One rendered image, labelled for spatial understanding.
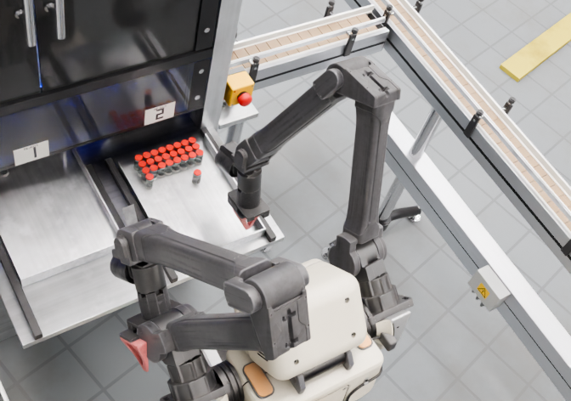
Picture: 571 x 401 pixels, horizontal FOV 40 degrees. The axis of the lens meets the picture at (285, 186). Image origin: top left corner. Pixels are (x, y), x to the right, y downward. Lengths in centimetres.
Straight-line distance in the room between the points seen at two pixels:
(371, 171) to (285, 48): 93
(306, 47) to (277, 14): 151
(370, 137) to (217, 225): 68
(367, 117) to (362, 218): 22
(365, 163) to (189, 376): 52
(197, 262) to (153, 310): 24
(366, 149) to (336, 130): 201
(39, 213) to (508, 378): 188
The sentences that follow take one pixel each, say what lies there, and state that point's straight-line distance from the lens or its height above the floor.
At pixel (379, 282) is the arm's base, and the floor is 124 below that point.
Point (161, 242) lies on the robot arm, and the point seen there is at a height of 144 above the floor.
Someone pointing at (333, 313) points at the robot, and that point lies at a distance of 142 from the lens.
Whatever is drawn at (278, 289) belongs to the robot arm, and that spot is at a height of 161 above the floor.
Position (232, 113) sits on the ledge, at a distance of 228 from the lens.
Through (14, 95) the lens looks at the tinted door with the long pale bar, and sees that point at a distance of 182.
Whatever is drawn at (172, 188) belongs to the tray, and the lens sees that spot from 209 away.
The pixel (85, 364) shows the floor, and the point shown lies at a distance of 280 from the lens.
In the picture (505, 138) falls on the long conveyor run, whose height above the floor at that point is 97.
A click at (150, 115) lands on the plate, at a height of 102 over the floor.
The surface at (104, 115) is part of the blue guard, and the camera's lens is 198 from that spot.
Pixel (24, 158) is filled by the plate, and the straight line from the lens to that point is 198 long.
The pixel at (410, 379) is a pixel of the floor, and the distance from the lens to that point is 297.
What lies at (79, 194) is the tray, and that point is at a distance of 207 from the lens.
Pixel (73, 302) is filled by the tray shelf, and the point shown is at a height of 88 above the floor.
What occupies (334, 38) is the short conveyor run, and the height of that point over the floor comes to 93.
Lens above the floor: 259
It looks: 53 degrees down
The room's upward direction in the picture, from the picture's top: 18 degrees clockwise
